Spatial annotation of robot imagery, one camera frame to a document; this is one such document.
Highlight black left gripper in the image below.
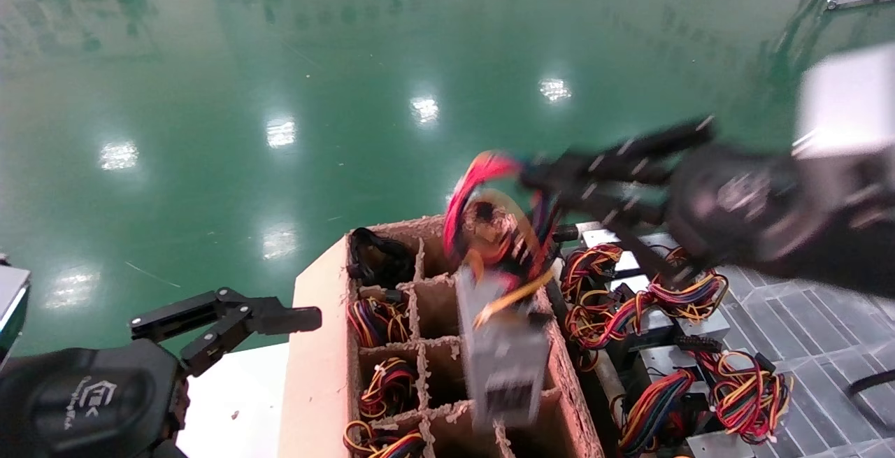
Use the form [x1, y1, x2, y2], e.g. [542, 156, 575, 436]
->
[0, 288, 324, 458]

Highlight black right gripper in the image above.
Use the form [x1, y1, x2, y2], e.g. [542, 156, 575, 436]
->
[521, 117, 895, 298]

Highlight silver power supply pink wires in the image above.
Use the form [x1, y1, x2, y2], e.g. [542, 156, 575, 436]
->
[443, 150, 560, 432]

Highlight brown cardboard divider box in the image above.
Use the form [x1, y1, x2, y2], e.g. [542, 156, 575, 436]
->
[278, 213, 608, 458]

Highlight clear ridged plastic tray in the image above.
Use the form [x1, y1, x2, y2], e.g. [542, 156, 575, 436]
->
[720, 266, 895, 458]

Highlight power supply with coloured wires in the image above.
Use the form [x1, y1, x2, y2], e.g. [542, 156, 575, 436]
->
[615, 345, 703, 457]
[348, 289, 413, 348]
[565, 275, 675, 352]
[563, 227, 643, 305]
[343, 422, 427, 458]
[633, 233, 729, 326]
[684, 432, 756, 458]
[671, 310, 733, 359]
[699, 352, 798, 448]

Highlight black cable bundle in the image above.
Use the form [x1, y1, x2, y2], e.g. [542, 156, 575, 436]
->
[348, 227, 418, 289]

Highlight coloured wire bundles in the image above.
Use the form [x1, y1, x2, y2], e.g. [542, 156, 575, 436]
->
[359, 357, 420, 422]

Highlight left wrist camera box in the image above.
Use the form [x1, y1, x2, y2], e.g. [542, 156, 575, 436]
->
[0, 254, 32, 368]

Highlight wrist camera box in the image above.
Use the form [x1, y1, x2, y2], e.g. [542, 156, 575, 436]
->
[0, 254, 32, 368]
[796, 44, 895, 159]

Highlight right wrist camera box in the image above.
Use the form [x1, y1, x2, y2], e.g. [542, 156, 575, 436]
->
[796, 44, 895, 159]

